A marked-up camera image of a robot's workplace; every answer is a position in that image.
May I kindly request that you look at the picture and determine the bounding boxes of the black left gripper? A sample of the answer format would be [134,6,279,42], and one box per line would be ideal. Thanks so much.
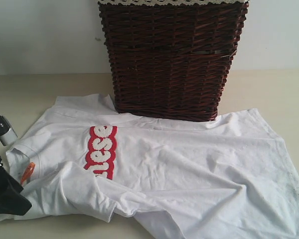
[0,157,32,216]

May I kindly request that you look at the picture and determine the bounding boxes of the dark brown wicker basket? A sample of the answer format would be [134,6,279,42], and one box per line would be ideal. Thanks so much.
[98,2,249,121]

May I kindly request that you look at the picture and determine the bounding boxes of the white t-shirt red lettering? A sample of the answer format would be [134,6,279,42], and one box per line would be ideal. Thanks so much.
[6,94,299,239]

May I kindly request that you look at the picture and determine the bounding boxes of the orange shirt neck label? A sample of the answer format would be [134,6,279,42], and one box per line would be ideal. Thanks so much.
[20,162,35,185]

